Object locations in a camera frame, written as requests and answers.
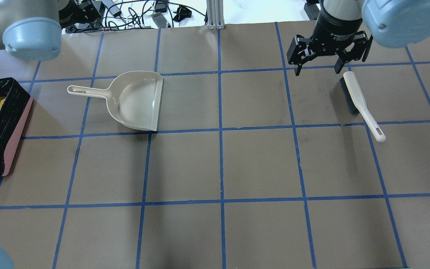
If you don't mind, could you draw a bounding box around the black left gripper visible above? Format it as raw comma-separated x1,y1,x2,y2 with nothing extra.
58,0,102,28

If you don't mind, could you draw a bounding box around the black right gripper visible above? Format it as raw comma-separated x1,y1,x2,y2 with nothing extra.
287,6,373,76

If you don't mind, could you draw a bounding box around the beige hand brush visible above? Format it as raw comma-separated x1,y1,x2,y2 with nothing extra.
340,71,387,142

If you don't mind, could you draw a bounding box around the beige dustpan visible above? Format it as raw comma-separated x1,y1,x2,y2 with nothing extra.
67,71,164,131

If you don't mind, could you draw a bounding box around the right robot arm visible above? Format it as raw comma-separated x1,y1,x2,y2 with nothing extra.
287,0,430,75

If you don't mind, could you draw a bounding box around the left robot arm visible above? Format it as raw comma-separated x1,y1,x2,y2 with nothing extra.
0,0,101,61

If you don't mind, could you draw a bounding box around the aluminium frame post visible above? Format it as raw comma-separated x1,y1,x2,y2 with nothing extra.
206,0,225,30

